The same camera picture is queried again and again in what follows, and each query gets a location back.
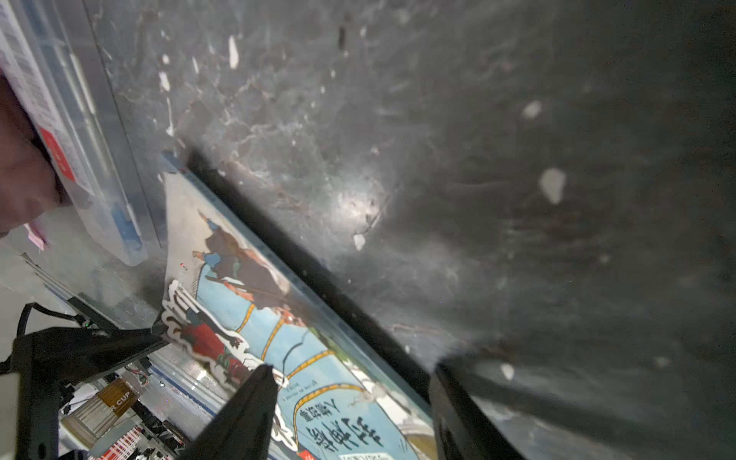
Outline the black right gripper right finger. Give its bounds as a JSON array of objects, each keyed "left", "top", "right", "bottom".
[{"left": 429, "top": 364, "right": 523, "bottom": 460}]

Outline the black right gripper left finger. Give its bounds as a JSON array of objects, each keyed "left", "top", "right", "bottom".
[{"left": 178, "top": 364, "right": 278, "bottom": 460}]

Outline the pink student backpack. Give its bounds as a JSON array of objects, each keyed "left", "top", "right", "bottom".
[{"left": 1, "top": 77, "right": 69, "bottom": 237}]

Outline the illustrated Chinese comic book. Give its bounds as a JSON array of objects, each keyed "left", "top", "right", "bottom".
[{"left": 157, "top": 153, "right": 438, "bottom": 459}]

